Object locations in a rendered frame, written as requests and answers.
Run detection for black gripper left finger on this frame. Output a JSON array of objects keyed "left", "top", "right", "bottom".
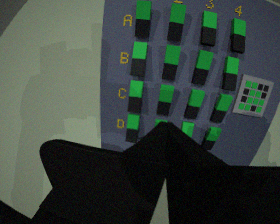
[{"left": 40, "top": 122, "right": 169, "bottom": 224}]

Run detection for blue switch panel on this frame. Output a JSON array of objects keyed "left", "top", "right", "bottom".
[{"left": 100, "top": 0, "right": 280, "bottom": 166}]

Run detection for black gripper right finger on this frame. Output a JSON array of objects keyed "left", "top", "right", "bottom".
[{"left": 165, "top": 122, "right": 280, "bottom": 224}]

